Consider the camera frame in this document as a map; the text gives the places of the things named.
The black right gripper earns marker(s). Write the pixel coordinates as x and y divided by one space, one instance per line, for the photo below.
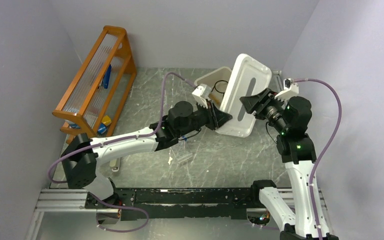
259 101

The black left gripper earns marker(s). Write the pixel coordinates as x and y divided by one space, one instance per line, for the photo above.
216 117

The black wire ring stand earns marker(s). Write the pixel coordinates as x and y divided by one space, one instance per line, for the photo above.
220 87

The white plastic bin lid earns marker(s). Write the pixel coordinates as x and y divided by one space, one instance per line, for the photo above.
248 77

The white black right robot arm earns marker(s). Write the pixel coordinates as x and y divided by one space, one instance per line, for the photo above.
306 220

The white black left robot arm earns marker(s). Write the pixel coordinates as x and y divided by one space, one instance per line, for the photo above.
83 157

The beige plastic bin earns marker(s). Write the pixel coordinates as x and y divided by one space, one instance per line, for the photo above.
222 73

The yellow plastic box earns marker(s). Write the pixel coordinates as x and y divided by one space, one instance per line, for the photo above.
106 120

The beige stapler-like case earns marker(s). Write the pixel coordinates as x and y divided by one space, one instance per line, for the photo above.
115 165

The blue plastic box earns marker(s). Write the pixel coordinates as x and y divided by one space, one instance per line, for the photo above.
102 129

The orange wooden test tube rack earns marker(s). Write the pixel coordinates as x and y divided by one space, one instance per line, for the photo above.
85 102

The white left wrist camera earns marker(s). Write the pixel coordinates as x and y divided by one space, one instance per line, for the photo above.
201 95

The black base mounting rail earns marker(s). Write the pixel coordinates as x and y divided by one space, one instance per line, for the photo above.
236 203

